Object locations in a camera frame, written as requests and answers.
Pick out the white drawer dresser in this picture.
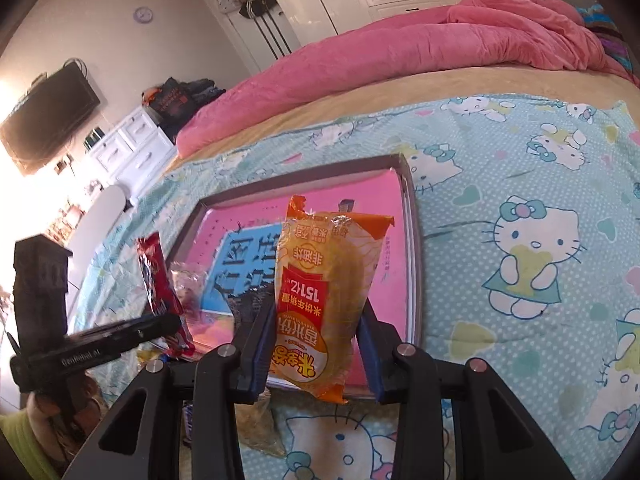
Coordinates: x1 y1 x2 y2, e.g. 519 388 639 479
82 105 178 201

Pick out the clear packet beige snack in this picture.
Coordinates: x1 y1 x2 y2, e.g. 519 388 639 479
235 392 286 458

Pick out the yellow snack packet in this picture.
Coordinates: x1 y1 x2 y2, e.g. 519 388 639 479
136 344 168 365

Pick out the black bag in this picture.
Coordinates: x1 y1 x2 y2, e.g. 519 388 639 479
142 77 228 141

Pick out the person's left hand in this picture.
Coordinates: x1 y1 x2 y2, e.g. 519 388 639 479
22 376 106 463

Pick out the person's left forearm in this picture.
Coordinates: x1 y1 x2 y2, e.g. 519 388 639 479
0 412 58 480

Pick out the orange rice cracker packet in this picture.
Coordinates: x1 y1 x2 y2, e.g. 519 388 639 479
270 195 396 406

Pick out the cartoon cat printed bed sheet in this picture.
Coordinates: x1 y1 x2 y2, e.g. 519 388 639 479
65 92 640 480

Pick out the clear candy packet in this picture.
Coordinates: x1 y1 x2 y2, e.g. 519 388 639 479
167 262 211 331

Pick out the white door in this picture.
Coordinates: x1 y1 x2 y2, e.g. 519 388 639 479
200 0 301 73

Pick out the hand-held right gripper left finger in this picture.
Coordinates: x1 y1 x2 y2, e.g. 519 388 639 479
62 292 278 480

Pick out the wall television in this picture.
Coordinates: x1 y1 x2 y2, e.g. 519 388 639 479
0 62 101 176

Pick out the red snack packet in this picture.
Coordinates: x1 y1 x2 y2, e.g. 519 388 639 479
135 232 196 361

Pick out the white chair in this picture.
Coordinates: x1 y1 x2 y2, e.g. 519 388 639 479
65 185 128 281

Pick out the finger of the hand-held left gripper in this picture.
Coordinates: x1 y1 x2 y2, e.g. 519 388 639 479
122 312 182 356

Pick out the grey cardboard box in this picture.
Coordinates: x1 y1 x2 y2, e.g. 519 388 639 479
152 154 426 403

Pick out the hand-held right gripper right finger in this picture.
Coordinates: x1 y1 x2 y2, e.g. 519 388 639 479
357 297 576 480

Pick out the colourful striped pillow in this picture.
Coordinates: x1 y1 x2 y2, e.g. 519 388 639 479
575 5 640 86

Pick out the pink quilt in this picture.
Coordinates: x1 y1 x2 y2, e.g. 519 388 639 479
175 0 640 158

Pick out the beige mattress cover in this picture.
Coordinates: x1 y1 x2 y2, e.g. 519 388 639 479
165 62 636 171

